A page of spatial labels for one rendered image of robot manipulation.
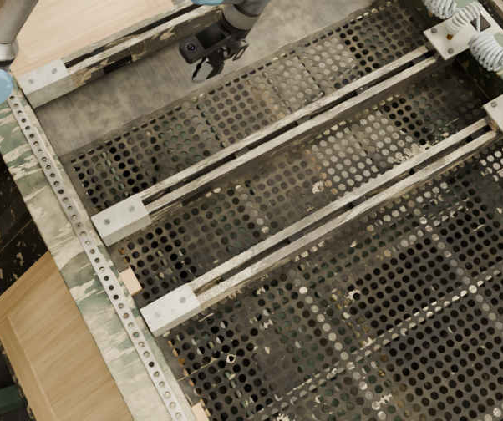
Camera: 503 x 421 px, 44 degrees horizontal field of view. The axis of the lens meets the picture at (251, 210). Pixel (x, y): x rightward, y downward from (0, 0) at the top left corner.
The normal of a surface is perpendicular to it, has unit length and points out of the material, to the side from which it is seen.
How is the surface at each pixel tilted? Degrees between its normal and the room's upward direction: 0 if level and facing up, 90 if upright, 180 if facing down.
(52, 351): 90
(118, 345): 54
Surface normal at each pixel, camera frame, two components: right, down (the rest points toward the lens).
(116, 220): 0.03, -0.35
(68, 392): -0.48, 0.00
